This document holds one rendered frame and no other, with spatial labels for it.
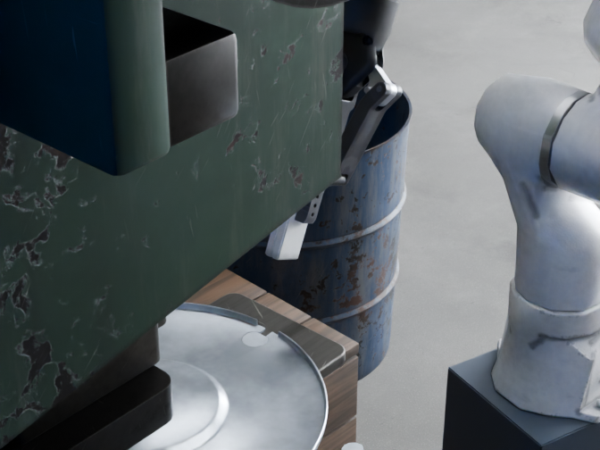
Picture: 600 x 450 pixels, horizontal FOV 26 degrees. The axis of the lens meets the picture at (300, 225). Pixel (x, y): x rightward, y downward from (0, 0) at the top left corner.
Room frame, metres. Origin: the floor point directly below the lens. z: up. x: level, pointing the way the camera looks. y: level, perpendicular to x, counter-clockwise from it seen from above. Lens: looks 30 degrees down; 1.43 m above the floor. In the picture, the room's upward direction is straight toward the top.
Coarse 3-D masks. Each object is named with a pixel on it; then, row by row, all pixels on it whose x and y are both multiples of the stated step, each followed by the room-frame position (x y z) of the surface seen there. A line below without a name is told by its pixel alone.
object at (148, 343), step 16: (144, 336) 0.73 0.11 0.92; (128, 352) 0.72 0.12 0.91; (144, 352) 0.73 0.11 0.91; (112, 368) 0.71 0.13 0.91; (128, 368) 0.71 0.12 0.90; (144, 368) 0.73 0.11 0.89; (96, 384) 0.69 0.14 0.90; (112, 384) 0.70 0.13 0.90; (64, 400) 0.67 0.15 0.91; (80, 400) 0.68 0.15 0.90; (48, 416) 0.66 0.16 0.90; (64, 416) 0.67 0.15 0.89; (32, 432) 0.65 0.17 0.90
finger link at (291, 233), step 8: (288, 224) 0.94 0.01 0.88; (296, 224) 0.95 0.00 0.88; (304, 224) 0.96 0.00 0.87; (280, 232) 0.94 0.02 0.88; (288, 232) 0.94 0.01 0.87; (296, 232) 0.95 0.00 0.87; (304, 232) 0.96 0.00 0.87; (280, 240) 0.93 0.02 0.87; (288, 240) 0.94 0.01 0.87; (296, 240) 0.95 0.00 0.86; (280, 248) 0.93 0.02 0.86; (288, 248) 0.94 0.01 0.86; (296, 248) 0.95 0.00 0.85; (272, 256) 0.93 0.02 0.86; (280, 256) 0.93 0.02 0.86; (288, 256) 0.94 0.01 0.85; (296, 256) 0.95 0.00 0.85
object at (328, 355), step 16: (208, 304) 0.97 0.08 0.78; (224, 304) 0.97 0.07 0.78; (240, 304) 0.97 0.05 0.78; (256, 304) 0.97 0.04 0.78; (272, 320) 0.95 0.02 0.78; (288, 320) 0.95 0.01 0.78; (288, 336) 0.92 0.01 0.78; (304, 336) 0.92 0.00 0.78; (320, 336) 0.92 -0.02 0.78; (320, 352) 0.90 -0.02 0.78; (336, 352) 0.90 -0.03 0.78; (320, 368) 0.88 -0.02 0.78; (336, 368) 0.89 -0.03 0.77
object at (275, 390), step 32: (192, 320) 0.94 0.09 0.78; (224, 320) 0.94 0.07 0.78; (256, 320) 0.94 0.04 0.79; (160, 352) 0.90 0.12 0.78; (192, 352) 0.90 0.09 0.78; (224, 352) 0.90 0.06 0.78; (256, 352) 0.90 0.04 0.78; (288, 352) 0.90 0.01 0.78; (192, 384) 0.84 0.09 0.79; (224, 384) 0.85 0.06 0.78; (256, 384) 0.85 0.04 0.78; (288, 384) 0.85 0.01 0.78; (320, 384) 0.85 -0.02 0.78; (192, 416) 0.80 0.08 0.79; (224, 416) 0.81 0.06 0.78; (256, 416) 0.81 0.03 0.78; (288, 416) 0.81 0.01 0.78; (320, 416) 0.81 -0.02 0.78; (160, 448) 0.77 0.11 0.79; (192, 448) 0.77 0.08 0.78; (224, 448) 0.77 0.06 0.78; (256, 448) 0.77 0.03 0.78; (288, 448) 0.77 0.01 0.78
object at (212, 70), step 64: (0, 0) 0.47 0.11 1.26; (64, 0) 0.44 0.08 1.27; (128, 0) 0.44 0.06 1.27; (320, 0) 0.51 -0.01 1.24; (0, 64) 0.47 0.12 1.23; (64, 64) 0.45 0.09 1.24; (128, 64) 0.44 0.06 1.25; (192, 64) 0.46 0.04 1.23; (64, 128) 0.45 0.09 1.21; (128, 128) 0.44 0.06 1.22; (192, 128) 0.46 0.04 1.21
